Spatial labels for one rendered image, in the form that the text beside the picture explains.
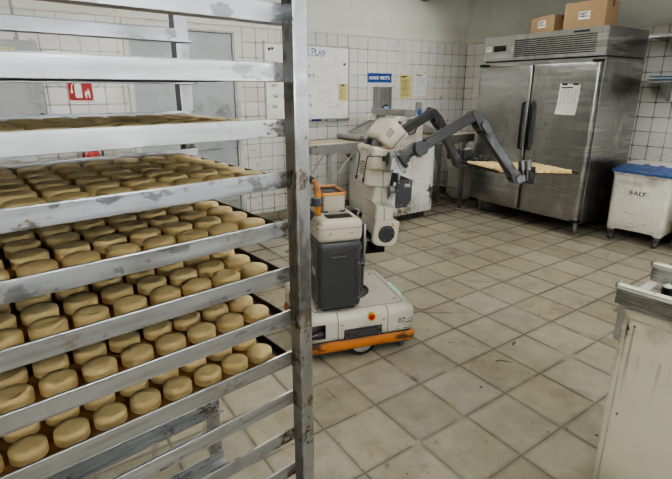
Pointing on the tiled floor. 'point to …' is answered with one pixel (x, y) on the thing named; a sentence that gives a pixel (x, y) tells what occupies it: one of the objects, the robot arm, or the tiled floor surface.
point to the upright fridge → (622, 131)
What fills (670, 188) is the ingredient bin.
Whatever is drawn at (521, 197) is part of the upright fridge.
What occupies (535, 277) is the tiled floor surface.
